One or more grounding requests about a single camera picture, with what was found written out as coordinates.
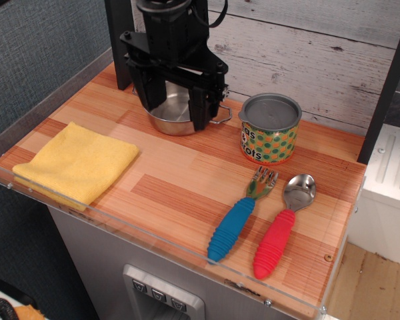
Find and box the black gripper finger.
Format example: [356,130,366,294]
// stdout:
[189,83,229,131]
[126,58,167,112]

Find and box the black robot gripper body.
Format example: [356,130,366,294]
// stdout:
[120,1,229,89]

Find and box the green orange dotted tin can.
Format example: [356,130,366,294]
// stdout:
[239,93,302,165]

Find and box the stainless steel pot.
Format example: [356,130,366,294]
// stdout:
[132,79,233,137]

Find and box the yellow folded cloth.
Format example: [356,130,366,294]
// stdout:
[12,122,139,211]

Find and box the silver dispenser button panel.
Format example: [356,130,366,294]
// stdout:
[123,264,206,320]

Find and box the white toy cabinet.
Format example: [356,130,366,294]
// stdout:
[347,124,400,263]

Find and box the orange object at corner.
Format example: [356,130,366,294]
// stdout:
[14,305,46,320]

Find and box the black sleeved cable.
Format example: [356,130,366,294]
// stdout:
[189,0,229,29]

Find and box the dark grey upright post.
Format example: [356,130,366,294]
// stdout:
[104,0,135,90]

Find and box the blue handled fork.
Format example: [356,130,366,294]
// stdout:
[207,166,279,262]

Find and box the red handled spoon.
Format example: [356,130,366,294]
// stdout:
[253,173,316,279]

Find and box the clear acrylic guard rail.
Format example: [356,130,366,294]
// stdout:
[0,51,365,319]

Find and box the dark right frame post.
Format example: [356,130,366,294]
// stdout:
[357,39,400,165]

